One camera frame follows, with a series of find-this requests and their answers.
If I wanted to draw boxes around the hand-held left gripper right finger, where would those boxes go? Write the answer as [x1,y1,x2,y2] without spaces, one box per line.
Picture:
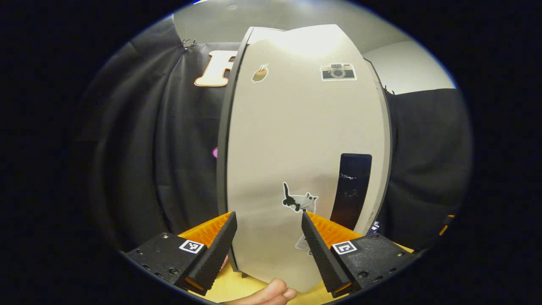
[301,211,418,298]

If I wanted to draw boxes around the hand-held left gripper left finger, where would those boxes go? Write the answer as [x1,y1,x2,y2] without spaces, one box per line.
[126,211,238,296]

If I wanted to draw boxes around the white shoe cabinet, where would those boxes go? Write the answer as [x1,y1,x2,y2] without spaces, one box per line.
[217,24,394,293]

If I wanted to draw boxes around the white shoe cabinet door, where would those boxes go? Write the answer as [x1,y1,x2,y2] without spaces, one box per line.
[227,24,392,293]

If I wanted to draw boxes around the black backdrop cloth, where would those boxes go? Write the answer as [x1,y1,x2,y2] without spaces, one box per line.
[74,17,473,255]

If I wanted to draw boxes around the black door handle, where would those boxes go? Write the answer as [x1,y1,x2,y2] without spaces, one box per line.
[330,153,372,231]

